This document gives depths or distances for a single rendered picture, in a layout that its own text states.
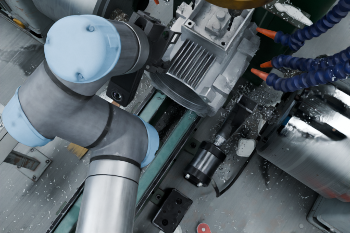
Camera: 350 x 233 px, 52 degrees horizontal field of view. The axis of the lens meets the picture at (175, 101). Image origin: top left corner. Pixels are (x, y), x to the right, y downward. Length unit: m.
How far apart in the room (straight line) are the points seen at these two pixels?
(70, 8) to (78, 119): 0.36
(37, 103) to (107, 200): 0.15
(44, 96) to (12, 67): 0.68
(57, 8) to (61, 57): 0.42
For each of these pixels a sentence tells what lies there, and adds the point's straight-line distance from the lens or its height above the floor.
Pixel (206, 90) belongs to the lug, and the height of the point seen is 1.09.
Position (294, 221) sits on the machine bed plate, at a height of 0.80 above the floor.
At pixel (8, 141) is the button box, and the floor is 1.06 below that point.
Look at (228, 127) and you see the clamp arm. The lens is 0.67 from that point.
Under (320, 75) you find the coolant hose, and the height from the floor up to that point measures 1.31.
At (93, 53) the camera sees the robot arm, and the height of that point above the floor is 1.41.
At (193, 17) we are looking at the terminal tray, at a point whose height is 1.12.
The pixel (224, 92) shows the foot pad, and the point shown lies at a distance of 0.73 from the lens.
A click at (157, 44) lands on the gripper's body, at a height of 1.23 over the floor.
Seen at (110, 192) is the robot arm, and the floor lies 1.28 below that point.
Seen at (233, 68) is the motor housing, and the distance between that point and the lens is 0.77.
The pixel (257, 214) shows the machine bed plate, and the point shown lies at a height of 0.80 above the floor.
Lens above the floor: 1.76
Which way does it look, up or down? 73 degrees down
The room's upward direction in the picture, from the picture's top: 5 degrees clockwise
